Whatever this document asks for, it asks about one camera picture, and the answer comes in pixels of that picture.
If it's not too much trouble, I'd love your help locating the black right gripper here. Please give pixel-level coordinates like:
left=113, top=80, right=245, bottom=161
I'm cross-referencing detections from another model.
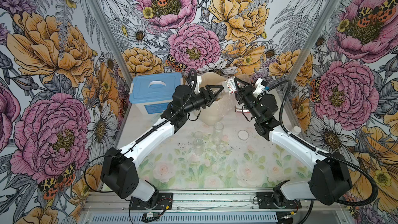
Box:
left=231, top=78, right=262, bottom=121

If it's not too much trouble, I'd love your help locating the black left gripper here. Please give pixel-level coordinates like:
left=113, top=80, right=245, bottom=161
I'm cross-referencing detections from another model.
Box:
left=184, top=84, right=224, bottom=114

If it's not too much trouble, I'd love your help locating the clear jar with dried flowers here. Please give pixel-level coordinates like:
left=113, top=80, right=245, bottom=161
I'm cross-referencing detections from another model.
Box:
left=212, top=122, right=224, bottom=146

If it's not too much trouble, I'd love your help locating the tall jar with white lid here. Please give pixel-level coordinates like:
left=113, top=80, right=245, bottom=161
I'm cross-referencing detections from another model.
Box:
left=223, top=77, right=237, bottom=94

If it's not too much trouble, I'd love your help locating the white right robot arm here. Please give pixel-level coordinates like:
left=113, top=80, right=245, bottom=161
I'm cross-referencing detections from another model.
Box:
left=233, top=78, right=352, bottom=207

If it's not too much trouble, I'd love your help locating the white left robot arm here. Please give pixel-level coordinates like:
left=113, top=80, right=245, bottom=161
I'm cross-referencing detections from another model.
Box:
left=101, top=85, right=223, bottom=208

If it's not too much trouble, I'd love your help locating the pink tea packet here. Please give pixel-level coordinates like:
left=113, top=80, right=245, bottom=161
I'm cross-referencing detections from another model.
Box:
left=235, top=105, right=249, bottom=113

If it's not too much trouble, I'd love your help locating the bin with plastic liner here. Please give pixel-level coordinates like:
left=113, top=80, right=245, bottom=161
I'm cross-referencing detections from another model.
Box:
left=193, top=72, right=237, bottom=125

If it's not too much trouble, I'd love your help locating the blue lidded storage box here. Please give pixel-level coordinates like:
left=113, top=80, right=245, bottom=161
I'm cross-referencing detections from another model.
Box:
left=129, top=73, right=183, bottom=115

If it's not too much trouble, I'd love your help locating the small white pill bottle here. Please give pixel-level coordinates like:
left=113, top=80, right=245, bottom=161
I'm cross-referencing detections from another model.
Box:
left=291, top=126, right=302, bottom=135

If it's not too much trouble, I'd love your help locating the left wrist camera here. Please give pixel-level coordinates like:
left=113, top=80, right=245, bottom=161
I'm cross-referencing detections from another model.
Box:
left=194, top=76, right=202, bottom=94

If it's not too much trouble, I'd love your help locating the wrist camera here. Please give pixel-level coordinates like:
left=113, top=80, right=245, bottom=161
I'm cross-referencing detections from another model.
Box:
left=253, top=78, right=269, bottom=98
left=194, top=76, right=202, bottom=94

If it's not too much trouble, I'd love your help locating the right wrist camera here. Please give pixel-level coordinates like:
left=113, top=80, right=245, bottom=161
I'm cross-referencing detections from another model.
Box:
left=253, top=78, right=269, bottom=98

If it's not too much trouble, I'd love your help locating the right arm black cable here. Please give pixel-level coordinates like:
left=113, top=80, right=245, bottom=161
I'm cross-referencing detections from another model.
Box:
left=267, top=80, right=379, bottom=206

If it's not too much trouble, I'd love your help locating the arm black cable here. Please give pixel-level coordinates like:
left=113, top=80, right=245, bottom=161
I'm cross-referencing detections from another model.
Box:
left=122, top=68, right=199, bottom=159
left=267, top=80, right=379, bottom=206

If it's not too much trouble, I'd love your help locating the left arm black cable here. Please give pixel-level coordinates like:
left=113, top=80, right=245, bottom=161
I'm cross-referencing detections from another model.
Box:
left=122, top=68, right=199, bottom=159

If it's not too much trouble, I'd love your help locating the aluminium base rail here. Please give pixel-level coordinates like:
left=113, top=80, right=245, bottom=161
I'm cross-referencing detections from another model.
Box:
left=79, top=189, right=355, bottom=224

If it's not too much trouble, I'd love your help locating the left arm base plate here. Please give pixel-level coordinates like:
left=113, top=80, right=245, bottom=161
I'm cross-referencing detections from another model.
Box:
left=129, top=192, right=174, bottom=211

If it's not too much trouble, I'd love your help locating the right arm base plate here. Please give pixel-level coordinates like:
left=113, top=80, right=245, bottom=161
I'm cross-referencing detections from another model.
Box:
left=254, top=191, right=302, bottom=210

